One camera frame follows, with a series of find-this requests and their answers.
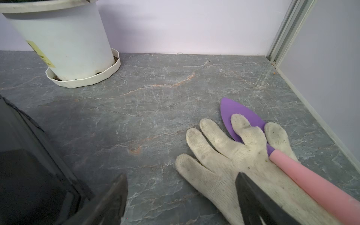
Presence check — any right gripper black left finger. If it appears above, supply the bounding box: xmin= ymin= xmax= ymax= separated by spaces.
xmin=64 ymin=173 xmax=128 ymax=225

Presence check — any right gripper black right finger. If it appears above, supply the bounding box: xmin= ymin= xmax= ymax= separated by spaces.
xmin=235 ymin=172 xmax=299 ymax=225

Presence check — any black poker set case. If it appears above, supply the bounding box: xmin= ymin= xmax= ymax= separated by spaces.
xmin=1 ymin=97 xmax=94 ymax=225

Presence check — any white cotton work glove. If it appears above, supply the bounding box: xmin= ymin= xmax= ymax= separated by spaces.
xmin=175 ymin=114 xmax=338 ymax=225

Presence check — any purple pink garden trowel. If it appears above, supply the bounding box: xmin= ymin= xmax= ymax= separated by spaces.
xmin=220 ymin=97 xmax=360 ymax=225

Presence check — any white pot saucer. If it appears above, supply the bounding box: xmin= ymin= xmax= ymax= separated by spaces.
xmin=46 ymin=48 xmax=121 ymax=88

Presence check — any white plant pot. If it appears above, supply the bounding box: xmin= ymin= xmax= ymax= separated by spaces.
xmin=1 ymin=1 xmax=115 ymax=81

